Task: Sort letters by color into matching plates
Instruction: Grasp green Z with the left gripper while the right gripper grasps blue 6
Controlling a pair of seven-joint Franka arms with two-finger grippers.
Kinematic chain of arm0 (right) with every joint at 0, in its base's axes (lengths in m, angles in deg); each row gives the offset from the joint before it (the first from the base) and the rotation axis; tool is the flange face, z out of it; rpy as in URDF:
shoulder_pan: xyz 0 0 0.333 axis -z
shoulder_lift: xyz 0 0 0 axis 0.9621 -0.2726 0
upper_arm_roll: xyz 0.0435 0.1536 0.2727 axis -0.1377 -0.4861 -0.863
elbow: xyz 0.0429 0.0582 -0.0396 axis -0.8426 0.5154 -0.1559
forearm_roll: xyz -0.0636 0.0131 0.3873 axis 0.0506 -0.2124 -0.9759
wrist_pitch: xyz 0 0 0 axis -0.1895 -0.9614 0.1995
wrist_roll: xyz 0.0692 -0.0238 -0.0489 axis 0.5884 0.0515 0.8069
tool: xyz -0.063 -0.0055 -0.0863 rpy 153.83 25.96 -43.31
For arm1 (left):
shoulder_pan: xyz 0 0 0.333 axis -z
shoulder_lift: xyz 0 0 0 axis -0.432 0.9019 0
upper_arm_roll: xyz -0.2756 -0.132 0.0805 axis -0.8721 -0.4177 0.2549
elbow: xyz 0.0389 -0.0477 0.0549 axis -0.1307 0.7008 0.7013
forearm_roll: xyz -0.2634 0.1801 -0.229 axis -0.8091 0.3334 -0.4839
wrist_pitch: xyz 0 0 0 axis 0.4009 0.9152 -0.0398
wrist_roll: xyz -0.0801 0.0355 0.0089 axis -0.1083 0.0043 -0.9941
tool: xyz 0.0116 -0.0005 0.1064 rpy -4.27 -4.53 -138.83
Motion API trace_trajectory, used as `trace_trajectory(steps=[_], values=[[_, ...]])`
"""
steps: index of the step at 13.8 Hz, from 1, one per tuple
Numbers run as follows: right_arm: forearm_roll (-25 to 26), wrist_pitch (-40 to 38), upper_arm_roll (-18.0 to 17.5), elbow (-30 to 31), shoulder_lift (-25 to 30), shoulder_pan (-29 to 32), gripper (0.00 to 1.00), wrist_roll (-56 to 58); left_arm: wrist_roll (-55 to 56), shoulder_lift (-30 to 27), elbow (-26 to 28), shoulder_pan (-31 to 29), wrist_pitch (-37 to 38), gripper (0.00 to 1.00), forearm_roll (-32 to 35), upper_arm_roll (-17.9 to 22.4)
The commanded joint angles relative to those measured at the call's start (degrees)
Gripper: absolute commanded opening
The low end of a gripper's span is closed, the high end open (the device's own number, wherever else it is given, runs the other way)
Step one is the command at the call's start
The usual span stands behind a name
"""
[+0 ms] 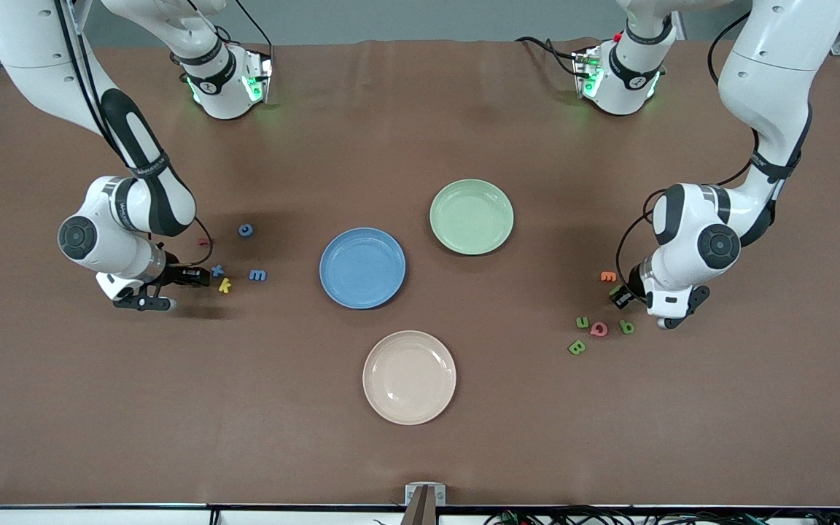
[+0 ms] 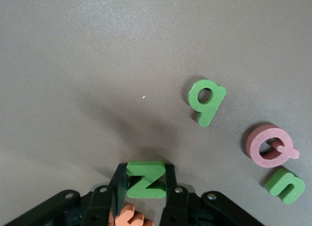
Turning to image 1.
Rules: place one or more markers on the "green capital letter B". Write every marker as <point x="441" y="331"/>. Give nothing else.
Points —
<point x="577" y="347"/>

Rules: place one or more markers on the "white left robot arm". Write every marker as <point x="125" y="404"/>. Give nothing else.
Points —
<point x="777" y="87"/>

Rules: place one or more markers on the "beige pink plate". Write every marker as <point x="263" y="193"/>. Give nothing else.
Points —
<point x="409" y="378"/>

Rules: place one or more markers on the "blue plate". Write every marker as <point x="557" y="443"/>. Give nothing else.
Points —
<point x="362" y="268"/>

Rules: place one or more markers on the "pink capital letter Q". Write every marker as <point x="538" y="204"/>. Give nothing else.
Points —
<point x="593" y="333"/>

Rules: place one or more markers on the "green lowercase letter b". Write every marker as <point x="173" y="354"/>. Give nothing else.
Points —
<point x="622" y="326"/>

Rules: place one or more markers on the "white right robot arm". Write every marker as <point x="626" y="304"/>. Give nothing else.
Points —
<point x="33" y="44"/>

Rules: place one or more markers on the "green plate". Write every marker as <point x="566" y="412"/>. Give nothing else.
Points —
<point x="471" y="217"/>

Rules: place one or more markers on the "green capital letter N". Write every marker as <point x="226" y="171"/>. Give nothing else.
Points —
<point x="615" y="292"/>

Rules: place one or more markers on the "yellow lowercase letter k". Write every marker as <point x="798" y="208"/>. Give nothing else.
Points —
<point x="223" y="285"/>

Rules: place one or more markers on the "green lowercase letter n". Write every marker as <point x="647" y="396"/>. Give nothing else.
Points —
<point x="582" y="326"/>

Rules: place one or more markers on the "dark brown pole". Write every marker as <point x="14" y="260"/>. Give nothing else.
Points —
<point x="424" y="510"/>

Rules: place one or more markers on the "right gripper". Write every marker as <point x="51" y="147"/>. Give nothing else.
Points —
<point x="176" y="276"/>

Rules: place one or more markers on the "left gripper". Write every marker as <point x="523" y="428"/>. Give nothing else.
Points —
<point x="634" y="281"/>

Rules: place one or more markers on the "brown table mat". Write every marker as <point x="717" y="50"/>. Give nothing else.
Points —
<point x="99" y="401"/>

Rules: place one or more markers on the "white table edge rail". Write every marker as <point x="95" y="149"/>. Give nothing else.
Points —
<point x="99" y="518"/>

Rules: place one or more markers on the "grey metal bracket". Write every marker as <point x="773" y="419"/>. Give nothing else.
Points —
<point x="410" y="496"/>

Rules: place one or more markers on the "blue lowercase letter m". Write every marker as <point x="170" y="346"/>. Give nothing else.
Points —
<point x="258" y="273"/>

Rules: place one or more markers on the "blue lowercase letter c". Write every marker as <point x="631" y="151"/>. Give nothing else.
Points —
<point x="240" y="230"/>

